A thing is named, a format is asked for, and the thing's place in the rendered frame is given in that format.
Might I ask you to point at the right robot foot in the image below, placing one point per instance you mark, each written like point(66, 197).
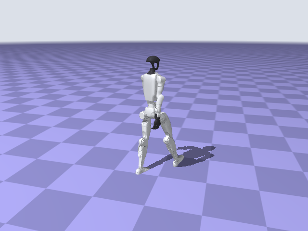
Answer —
point(180, 158)

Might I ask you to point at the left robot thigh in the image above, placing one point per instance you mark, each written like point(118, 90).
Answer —
point(146, 128)

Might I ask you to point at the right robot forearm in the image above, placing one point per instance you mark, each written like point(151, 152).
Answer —
point(158, 105)

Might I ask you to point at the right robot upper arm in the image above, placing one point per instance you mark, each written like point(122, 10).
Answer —
point(160, 83)

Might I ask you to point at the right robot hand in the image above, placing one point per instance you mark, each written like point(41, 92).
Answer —
point(157, 122)

